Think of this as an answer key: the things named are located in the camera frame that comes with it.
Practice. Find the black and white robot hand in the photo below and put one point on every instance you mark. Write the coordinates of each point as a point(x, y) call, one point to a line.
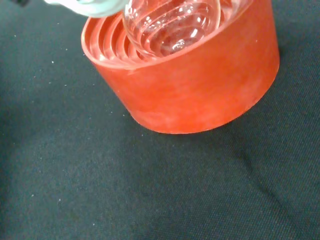
point(100, 7)

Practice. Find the black bench cloth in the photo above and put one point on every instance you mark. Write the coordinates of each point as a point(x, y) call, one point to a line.
point(125, 180)

